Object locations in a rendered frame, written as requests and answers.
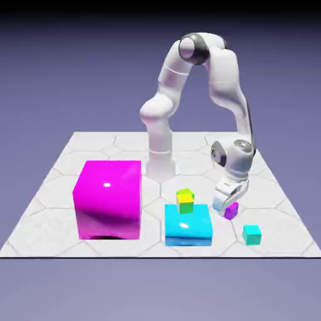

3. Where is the small teal cube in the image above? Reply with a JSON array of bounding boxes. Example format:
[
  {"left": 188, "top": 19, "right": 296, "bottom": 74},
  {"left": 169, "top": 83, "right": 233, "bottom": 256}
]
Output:
[{"left": 242, "top": 224, "right": 262, "bottom": 246}]

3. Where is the large cyan box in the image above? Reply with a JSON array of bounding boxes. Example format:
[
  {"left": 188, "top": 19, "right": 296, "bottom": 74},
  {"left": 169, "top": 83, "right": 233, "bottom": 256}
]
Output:
[{"left": 164, "top": 203, "right": 213, "bottom": 247}]

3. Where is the large magenta box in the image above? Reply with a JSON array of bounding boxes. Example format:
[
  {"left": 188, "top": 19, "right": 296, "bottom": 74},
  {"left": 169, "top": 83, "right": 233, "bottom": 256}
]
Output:
[{"left": 72, "top": 160, "right": 143, "bottom": 241}]

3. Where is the small yellow-green cube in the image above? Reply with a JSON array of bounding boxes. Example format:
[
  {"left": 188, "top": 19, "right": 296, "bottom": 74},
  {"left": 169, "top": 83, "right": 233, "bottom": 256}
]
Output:
[{"left": 176, "top": 187, "right": 196, "bottom": 214}]

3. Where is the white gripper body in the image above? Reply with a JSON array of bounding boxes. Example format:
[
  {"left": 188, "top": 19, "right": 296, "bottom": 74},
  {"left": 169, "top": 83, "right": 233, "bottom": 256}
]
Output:
[{"left": 212, "top": 184, "right": 243, "bottom": 217}]

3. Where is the small purple cube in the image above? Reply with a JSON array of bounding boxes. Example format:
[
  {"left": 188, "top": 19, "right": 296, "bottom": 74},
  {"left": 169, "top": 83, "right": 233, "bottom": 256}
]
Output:
[{"left": 224, "top": 202, "right": 239, "bottom": 221}]

